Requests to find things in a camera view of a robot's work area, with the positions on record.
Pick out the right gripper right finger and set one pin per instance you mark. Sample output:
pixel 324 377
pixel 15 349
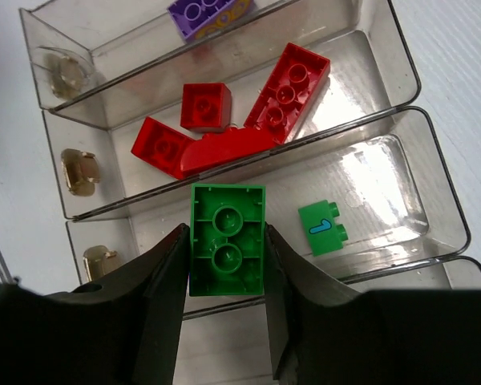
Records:
pixel 321 331

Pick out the small red lego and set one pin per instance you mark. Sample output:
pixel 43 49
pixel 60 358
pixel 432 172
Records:
pixel 161 146

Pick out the clear bin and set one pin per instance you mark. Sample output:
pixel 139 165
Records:
pixel 387 176
pixel 369 94
pixel 221 343
pixel 107 63

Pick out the red rounded lego brick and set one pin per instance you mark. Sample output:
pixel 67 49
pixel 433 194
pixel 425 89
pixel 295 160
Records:
pixel 213 150

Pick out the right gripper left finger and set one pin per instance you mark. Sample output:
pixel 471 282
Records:
pixel 123 328

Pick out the purple lego brick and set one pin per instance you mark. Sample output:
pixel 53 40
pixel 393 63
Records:
pixel 195 19

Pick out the small red lego brick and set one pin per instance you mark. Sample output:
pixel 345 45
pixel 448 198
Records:
pixel 206 107

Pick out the large red lego brick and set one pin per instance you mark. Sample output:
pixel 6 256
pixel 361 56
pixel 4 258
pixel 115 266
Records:
pixel 289 92

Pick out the green number one lego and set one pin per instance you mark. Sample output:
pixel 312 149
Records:
pixel 322 231

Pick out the green lego brick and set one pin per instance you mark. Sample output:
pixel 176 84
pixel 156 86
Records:
pixel 227 226

